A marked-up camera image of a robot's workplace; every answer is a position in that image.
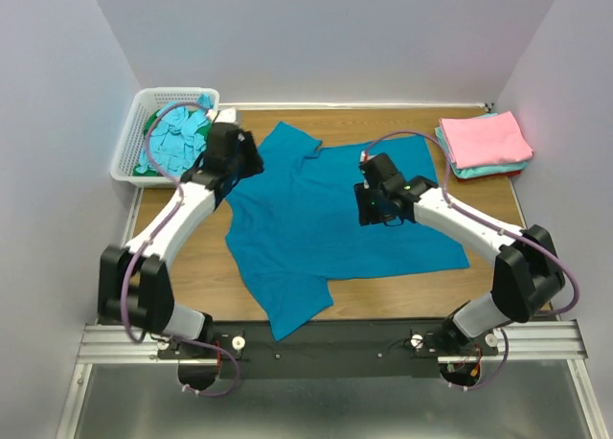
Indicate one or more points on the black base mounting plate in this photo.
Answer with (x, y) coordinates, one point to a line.
(323, 349)

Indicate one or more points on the pink folded t-shirt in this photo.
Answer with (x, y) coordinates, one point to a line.
(485, 140)

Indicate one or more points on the teal blue t-shirt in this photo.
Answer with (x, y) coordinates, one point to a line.
(295, 227)

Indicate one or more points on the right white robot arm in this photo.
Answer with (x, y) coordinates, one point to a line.
(525, 273)

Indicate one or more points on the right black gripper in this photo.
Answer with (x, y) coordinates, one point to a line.
(364, 215)

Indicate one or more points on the light blue crumpled t-shirt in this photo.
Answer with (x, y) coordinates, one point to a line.
(177, 140)

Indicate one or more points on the mint folded t-shirt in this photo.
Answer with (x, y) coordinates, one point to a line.
(469, 172)

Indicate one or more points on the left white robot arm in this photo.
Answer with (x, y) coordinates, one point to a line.
(134, 279)

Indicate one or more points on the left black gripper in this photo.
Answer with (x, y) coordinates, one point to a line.
(254, 161)

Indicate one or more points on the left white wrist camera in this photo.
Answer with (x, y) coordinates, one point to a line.
(227, 116)

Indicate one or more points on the white plastic laundry basket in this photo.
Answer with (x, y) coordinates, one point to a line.
(145, 103)

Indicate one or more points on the aluminium extrusion rail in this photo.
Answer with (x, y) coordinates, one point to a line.
(541, 340)

